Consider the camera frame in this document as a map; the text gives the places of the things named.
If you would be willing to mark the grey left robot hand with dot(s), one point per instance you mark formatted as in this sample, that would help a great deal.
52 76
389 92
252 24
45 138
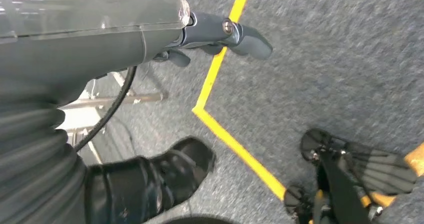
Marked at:
82 34

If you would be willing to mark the stainless steel workbench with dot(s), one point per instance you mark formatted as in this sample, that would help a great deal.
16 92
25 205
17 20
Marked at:
145 98

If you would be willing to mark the black robot left foot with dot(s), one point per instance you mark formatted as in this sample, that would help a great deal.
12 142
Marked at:
149 182

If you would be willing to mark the yellow floor tape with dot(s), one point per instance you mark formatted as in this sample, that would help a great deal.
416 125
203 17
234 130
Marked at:
232 143

